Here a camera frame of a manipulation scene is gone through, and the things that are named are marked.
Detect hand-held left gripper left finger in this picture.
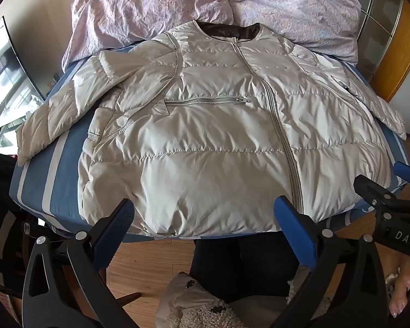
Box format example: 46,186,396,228
22,198,135,328

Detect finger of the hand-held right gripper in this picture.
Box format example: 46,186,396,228
393,161,410,199
353,174,402,213

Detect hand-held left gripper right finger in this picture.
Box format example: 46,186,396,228
273,195,389,328

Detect beige puffer jacket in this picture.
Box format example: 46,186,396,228
16,21,407,238

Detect person's right hand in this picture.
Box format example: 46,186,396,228
384,260,410,319

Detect person's legs in dark pants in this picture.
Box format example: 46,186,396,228
189,236,301,302

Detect blue striped bed sheet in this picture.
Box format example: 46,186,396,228
8,41,410,240

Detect white fluffy slipper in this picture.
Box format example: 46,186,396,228
155,271,247,328

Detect purple floral duvet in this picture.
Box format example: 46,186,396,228
61,0,361,71

